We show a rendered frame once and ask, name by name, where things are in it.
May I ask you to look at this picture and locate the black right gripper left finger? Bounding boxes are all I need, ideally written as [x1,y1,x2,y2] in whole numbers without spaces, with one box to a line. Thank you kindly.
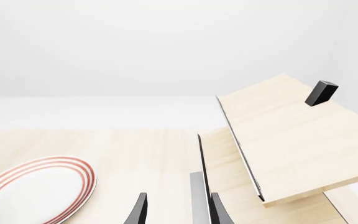
[123,192,149,224]

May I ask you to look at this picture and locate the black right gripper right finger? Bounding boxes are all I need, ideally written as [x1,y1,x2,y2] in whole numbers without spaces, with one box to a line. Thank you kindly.
[210,192,234,224]

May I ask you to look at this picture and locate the pale wooden drawer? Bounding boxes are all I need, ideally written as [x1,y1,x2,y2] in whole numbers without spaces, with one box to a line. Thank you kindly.
[196,127,351,224]

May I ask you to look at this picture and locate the pale wooden cabinet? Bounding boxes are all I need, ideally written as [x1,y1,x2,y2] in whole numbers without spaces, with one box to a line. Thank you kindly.
[215,73,358,224]

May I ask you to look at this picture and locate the white plate with red rings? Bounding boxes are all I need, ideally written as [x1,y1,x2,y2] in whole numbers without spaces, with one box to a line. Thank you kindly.
[0,155,98,224]

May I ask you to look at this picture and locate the small black block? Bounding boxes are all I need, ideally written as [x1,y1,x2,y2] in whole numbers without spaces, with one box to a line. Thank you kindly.
[304,80,339,108]

